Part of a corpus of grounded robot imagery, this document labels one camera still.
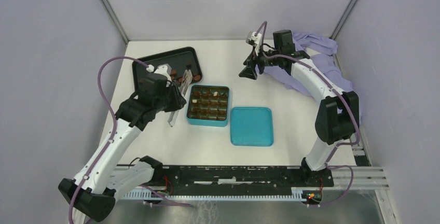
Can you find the steel tongs white handle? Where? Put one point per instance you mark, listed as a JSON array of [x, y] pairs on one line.
[[186, 81]]

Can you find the lavender crumpled cloth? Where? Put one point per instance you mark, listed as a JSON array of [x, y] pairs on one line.
[[322, 49]]

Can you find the white cable duct rail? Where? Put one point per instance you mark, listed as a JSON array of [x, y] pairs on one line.
[[146, 195]]

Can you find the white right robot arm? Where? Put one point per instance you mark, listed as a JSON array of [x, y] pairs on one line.
[[338, 113]]

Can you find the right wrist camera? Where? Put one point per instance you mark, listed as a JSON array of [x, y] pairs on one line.
[[254, 39]]

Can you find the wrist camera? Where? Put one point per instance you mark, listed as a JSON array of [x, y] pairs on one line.
[[164, 69], [254, 39]]

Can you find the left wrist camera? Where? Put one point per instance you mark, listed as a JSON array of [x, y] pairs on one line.
[[164, 69]]

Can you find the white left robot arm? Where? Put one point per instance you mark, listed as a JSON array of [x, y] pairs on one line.
[[92, 191]]

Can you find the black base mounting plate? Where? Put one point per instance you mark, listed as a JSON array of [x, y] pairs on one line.
[[292, 176]]

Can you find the black chocolate tray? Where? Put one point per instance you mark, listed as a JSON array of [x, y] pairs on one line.
[[177, 59]]

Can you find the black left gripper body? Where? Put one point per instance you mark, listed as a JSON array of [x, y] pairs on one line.
[[165, 103]]

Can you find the teal chocolate box with dividers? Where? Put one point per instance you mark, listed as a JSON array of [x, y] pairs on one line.
[[207, 110]]

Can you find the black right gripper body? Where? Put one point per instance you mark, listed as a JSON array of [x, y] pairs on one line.
[[262, 60]]

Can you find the teal box lid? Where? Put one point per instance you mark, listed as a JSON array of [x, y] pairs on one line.
[[251, 126]]

